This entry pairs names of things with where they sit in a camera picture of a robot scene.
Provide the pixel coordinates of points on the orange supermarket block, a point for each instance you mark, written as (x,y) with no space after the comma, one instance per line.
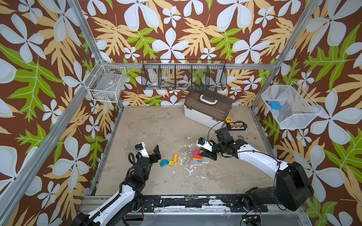
(175,158)

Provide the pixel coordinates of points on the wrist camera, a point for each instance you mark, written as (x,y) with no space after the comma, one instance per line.
(204,144)
(141,150)

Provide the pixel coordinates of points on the aluminium frame post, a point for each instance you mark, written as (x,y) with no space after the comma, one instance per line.
(297,30)
(93,48)

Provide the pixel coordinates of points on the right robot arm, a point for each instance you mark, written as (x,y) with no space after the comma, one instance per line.
(291,186)

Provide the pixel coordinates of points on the white wire basket right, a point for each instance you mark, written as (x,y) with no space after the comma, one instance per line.
(298,108)

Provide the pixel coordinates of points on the aluminium frame post left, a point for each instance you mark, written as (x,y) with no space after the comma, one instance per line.
(93,48)

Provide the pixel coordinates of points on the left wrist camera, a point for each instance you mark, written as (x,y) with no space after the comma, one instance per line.
(141,150)

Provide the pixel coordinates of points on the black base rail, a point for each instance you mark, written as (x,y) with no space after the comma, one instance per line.
(230,203)

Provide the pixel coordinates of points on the white toolbox brown lid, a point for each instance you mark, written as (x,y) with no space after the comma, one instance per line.
(207,107)

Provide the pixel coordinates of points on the white wire basket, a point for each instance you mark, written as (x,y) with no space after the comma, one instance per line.
(105,83)
(298,108)

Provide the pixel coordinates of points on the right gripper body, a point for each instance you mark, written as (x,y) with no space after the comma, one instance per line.
(216,149)

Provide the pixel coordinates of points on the teal roof block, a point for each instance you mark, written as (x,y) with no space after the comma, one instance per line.
(164,163)

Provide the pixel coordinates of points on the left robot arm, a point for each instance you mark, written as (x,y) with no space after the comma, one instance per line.
(129,196)

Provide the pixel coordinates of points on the white wire basket left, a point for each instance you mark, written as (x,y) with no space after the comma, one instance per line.
(105,83)

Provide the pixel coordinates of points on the pink cylinder block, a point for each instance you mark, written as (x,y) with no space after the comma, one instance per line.
(195,152)

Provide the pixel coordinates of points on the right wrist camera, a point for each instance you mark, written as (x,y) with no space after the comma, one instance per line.
(204,144)

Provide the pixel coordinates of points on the black wire basket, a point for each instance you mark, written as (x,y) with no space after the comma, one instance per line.
(184,74)

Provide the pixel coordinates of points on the lime green cube block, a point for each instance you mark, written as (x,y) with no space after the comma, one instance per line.
(171,163)

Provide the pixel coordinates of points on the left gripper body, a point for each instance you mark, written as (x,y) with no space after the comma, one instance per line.
(149,163)

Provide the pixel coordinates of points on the aluminium frame post right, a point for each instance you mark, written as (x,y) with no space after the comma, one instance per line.
(297,30)

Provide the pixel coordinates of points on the yellow tape measure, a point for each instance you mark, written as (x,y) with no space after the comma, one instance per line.
(229,119)

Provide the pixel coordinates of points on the blue object in basket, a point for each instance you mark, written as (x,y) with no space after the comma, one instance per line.
(275,105)

